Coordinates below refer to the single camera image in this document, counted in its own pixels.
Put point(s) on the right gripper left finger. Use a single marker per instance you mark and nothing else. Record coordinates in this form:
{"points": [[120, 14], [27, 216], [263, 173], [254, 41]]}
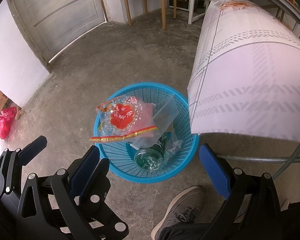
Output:
{"points": [[47, 208]]}

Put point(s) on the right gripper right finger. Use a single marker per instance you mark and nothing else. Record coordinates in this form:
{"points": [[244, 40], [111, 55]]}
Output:
{"points": [[251, 208]]}

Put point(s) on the green plastic bottle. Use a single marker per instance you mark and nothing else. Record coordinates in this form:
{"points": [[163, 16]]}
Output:
{"points": [[152, 158]]}

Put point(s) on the red clear snack bag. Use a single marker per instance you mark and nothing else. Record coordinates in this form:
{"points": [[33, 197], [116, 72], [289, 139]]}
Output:
{"points": [[125, 118]]}

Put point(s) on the clear plastic bag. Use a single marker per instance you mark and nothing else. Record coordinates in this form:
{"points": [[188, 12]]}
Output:
{"points": [[165, 113]]}

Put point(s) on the blue plastic trash basket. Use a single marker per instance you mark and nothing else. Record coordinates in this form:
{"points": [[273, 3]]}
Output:
{"points": [[121, 154]]}

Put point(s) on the red plastic bag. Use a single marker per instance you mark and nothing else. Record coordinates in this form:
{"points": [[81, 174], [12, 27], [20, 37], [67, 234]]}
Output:
{"points": [[7, 117]]}

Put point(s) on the grey sneaker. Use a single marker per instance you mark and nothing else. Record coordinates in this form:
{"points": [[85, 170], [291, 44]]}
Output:
{"points": [[185, 207]]}

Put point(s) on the floral tablecloth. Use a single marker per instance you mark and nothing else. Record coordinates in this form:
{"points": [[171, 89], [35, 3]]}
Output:
{"points": [[246, 75]]}

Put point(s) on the grey wooden door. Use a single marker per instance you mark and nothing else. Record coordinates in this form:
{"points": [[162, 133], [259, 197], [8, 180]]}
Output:
{"points": [[48, 26]]}

